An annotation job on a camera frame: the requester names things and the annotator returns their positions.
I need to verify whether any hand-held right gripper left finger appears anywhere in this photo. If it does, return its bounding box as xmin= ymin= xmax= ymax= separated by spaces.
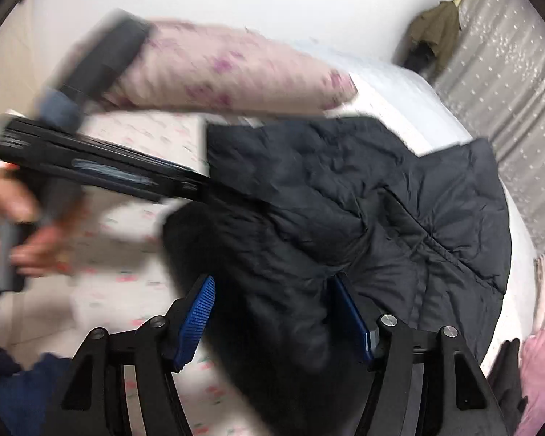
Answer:
xmin=45 ymin=275 xmax=216 ymax=436

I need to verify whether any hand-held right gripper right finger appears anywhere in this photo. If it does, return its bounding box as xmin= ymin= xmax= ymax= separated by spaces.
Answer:
xmin=329 ymin=275 xmax=505 ymax=436

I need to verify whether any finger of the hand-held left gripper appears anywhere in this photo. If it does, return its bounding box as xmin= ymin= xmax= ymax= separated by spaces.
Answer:
xmin=158 ymin=158 xmax=210 ymax=202

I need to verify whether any black quilted jacket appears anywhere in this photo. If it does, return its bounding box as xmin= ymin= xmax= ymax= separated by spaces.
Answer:
xmin=161 ymin=116 xmax=513 ymax=436

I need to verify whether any person's left hand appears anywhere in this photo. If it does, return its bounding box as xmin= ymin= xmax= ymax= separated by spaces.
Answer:
xmin=0 ymin=166 xmax=89 ymax=279

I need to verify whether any pink floral bolster pillow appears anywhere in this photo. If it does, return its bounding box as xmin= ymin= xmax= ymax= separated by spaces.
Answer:
xmin=102 ymin=22 xmax=359 ymax=114

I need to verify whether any folded black garment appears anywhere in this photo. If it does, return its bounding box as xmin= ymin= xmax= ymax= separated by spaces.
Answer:
xmin=486 ymin=338 xmax=528 ymax=424

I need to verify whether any dark hanging garment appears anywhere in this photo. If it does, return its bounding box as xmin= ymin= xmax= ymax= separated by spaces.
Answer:
xmin=400 ymin=44 xmax=433 ymax=73

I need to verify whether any green hanging jacket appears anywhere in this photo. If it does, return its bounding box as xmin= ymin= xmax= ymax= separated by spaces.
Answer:
xmin=393 ymin=0 xmax=463 ymax=78

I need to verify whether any grey star-print curtain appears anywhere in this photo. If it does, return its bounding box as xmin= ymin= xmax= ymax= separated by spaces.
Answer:
xmin=431 ymin=0 xmax=545 ymax=255

